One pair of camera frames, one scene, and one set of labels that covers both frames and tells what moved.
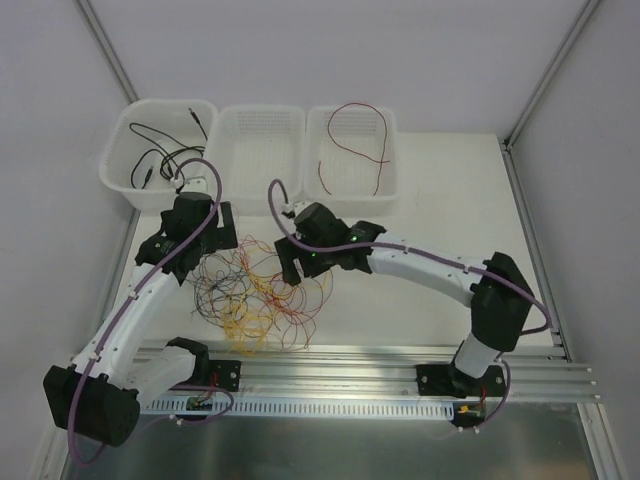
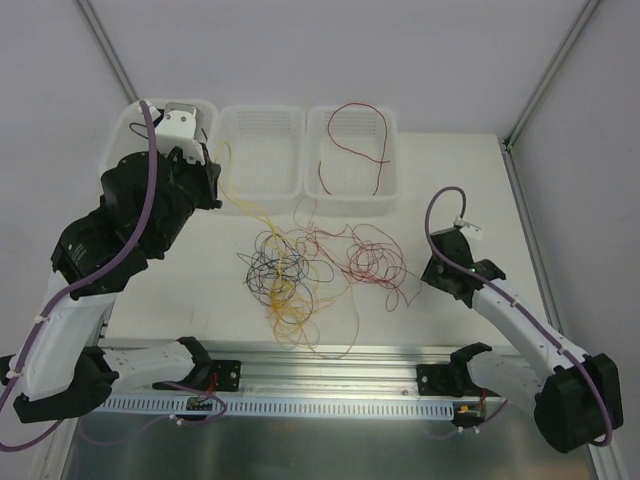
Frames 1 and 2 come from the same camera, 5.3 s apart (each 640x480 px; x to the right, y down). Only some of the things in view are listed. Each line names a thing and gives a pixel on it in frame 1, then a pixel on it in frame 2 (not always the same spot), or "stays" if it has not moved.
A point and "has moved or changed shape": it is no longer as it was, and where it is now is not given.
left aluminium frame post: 107,49 stays
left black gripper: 226,226 -> 201,176
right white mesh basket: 351,160 stays
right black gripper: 288,257 -> 451,248
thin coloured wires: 242,290 has moved or changed shape
